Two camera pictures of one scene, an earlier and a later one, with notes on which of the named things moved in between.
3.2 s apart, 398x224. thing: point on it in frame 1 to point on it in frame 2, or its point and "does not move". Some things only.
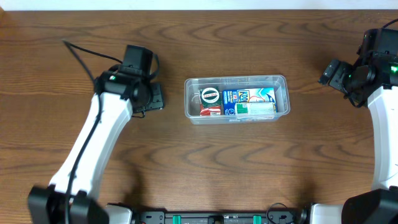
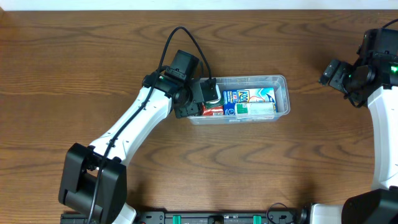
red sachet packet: x=211 y=111 does not move
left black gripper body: x=154 y=99 to x=189 y=107
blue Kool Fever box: x=232 y=97 does not move
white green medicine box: x=255 y=111 does not move
